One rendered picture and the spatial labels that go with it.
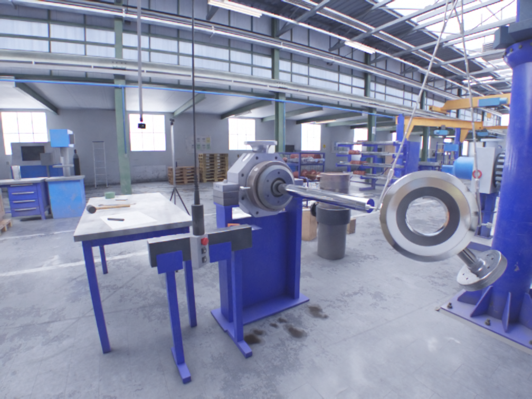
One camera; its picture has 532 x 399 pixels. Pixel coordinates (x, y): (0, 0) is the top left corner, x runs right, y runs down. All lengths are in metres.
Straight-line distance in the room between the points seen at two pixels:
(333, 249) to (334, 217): 0.43
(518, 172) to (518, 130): 0.32
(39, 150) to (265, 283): 10.71
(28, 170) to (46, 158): 0.80
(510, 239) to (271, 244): 1.89
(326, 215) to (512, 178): 1.83
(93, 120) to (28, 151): 2.93
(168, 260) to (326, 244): 2.27
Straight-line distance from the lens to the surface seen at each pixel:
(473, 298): 2.91
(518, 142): 2.54
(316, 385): 1.81
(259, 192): 1.78
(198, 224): 0.98
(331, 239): 3.33
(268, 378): 1.83
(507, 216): 2.57
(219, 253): 1.59
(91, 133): 13.29
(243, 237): 1.64
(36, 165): 12.02
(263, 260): 2.28
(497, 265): 1.23
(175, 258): 1.52
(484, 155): 4.62
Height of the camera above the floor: 1.33
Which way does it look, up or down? 10 degrees down
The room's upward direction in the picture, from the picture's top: straight up
